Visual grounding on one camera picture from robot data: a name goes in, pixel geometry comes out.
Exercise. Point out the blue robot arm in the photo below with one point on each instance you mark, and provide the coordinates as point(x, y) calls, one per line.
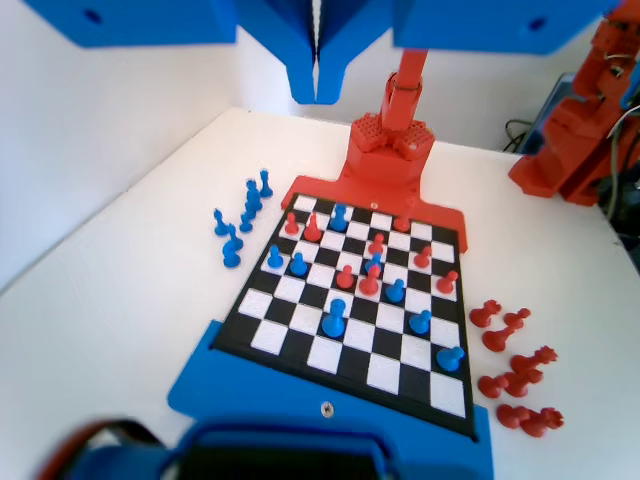
point(280, 460)

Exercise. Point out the red robot arm honeycomb base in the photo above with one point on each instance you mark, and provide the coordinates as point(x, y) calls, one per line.
point(385, 150)

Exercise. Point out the blue crowned chess piece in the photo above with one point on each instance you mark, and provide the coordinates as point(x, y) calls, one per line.
point(265, 186)

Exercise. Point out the blue chess rook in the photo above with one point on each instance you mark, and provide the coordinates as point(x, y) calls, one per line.
point(340, 218)

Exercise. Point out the red chess pawn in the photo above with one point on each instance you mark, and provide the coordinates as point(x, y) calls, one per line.
point(491, 386)
point(446, 284)
point(517, 318)
point(376, 245)
point(422, 257)
point(497, 338)
point(345, 278)
point(511, 415)
point(291, 226)

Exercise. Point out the red chess king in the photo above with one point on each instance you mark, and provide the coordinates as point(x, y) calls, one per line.
point(401, 222)

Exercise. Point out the blue chess king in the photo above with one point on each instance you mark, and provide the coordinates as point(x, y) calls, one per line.
point(332, 320)

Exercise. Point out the black and white chessboard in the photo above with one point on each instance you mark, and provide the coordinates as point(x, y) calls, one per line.
point(350, 350)

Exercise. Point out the red chess queen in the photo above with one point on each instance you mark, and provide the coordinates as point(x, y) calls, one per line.
point(532, 361)

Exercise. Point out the red crowned chess piece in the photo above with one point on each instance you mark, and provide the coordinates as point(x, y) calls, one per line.
point(542, 422)

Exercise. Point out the blue base plate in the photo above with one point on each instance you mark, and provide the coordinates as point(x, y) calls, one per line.
point(240, 385)

